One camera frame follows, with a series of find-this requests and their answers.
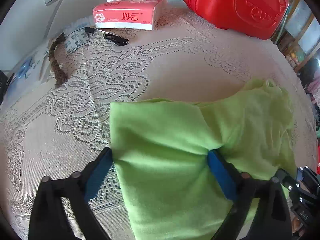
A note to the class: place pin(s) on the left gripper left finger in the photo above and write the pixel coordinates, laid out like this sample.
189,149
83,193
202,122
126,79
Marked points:
48,218

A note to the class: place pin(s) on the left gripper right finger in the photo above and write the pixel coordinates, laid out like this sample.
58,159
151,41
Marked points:
272,218

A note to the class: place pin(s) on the lime green garment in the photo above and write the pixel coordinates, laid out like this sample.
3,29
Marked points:
160,150

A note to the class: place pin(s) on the white lace tablecloth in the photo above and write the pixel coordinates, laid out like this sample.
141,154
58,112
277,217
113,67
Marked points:
55,131

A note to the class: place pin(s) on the black gift bag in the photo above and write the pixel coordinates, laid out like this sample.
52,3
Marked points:
3,85

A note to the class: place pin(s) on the white paper sheets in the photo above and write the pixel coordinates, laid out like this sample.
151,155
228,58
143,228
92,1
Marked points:
75,37

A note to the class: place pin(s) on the red plastic carry case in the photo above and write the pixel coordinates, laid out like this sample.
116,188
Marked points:
255,18

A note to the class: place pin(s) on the black pen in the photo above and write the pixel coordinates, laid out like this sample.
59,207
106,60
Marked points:
120,41

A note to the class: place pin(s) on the pink tissue pack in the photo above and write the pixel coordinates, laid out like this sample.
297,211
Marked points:
131,14

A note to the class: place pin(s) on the blue handled scissors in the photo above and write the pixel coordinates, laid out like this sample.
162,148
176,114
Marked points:
23,69

